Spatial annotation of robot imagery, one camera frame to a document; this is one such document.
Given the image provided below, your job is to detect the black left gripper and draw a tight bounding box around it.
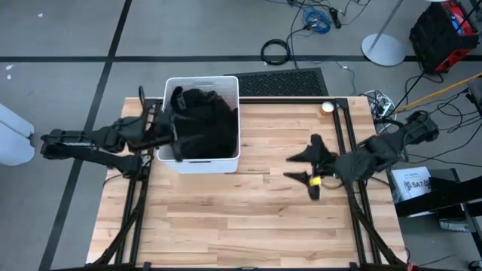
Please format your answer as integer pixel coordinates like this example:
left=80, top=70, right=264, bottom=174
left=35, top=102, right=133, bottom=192
left=153, top=86, right=204, bottom=163

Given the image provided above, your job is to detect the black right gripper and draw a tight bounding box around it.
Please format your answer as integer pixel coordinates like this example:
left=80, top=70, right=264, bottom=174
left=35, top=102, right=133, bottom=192
left=282, top=134, right=340, bottom=201

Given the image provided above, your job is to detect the large black garment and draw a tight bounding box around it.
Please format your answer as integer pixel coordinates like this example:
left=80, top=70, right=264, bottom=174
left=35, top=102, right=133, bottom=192
left=169, top=87, right=239, bottom=160

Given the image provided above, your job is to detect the white plastic laundry basket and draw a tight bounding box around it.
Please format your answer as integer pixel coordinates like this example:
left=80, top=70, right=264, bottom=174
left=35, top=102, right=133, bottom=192
left=156, top=75, right=241, bottom=175

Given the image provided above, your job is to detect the black floor vent grate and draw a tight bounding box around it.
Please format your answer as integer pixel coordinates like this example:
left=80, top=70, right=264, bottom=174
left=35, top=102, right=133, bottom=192
left=225, top=67, right=329, bottom=97

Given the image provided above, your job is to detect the white power strip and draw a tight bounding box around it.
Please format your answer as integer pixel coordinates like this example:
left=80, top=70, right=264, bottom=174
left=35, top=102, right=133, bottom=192
left=363, top=89, right=397, bottom=121

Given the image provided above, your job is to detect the white printed box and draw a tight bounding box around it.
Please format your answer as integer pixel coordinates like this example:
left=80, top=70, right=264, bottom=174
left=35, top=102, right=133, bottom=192
left=389, top=166, right=433, bottom=202

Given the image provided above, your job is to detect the round-based floor stand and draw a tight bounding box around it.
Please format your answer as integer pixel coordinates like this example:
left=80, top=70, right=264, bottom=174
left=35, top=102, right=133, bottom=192
left=361, top=0, right=407, bottom=68

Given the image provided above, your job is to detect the yellow pole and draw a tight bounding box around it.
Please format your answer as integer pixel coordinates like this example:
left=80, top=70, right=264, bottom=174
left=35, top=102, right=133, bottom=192
left=392, top=73, right=482, bottom=114

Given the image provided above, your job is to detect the pale grey object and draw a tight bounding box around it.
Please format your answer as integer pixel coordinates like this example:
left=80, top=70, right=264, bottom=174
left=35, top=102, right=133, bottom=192
left=0, top=103, right=36, bottom=167

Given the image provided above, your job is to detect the black power strip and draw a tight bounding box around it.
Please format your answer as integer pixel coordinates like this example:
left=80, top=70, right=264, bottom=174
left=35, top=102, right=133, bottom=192
left=328, top=6, right=343, bottom=30

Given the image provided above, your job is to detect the black shelf unit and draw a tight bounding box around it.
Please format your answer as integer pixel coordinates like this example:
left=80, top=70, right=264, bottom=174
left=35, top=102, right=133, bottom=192
left=391, top=168, right=482, bottom=271

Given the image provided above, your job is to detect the red and black case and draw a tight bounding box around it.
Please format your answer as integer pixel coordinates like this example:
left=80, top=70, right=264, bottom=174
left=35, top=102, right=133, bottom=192
left=409, top=0, right=481, bottom=75

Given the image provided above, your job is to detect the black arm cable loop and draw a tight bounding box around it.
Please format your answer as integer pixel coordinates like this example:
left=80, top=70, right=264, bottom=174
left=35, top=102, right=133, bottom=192
left=137, top=85, right=147, bottom=112

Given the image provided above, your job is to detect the black metal table frame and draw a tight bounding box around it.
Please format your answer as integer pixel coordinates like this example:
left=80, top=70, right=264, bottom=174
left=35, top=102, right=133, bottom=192
left=86, top=96, right=410, bottom=271

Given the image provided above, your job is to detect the thick black hose loop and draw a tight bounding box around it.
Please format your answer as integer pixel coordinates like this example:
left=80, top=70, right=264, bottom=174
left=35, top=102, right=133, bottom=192
left=374, top=116, right=407, bottom=131

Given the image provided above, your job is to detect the black coiled cable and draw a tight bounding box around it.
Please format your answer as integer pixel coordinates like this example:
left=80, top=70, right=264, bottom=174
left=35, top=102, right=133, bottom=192
left=260, top=38, right=291, bottom=66

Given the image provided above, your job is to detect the blue coiled cable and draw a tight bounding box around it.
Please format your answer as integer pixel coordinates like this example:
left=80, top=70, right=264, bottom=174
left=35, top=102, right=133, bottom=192
left=302, top=8, right=332, bottom=35

